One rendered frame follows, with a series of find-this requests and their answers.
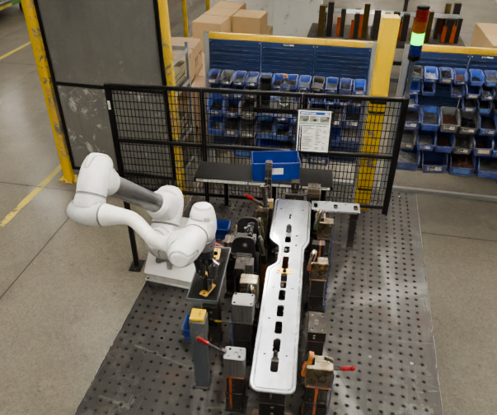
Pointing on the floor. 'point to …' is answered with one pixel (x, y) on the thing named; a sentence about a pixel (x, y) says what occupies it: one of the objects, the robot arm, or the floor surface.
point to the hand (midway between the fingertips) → (207, 282)
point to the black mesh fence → (241, 138)
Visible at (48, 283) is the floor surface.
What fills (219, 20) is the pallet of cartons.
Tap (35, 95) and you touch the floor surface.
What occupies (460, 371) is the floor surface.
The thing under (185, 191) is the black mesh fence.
